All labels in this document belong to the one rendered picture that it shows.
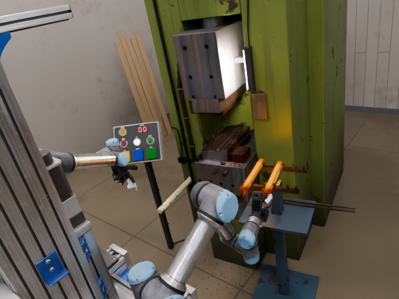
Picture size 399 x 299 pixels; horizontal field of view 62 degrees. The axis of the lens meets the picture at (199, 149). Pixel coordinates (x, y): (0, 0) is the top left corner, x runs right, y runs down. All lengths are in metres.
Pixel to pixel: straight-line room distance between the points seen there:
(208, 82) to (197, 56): 0.17
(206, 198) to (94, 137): 3.89
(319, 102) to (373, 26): 2.60
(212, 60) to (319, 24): 0.76
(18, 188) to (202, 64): 1.29
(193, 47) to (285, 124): 0.74
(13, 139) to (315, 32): 1.88
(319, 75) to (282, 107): 0.46
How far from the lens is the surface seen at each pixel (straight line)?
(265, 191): 1.78
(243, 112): 2.60
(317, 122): 2.57
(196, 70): 2.09
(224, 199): 1.26
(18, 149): 1.15
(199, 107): 2.17
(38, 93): 4.63
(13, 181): 1.16
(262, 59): 2.04
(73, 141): 4.91
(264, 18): 1.99
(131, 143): 2.43
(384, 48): 5.01
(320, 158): 2.70
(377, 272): 2.79
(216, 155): 2.27
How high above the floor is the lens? 2.01
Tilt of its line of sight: 26 degrees down
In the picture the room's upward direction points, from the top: 11 degrees counter-clockwise
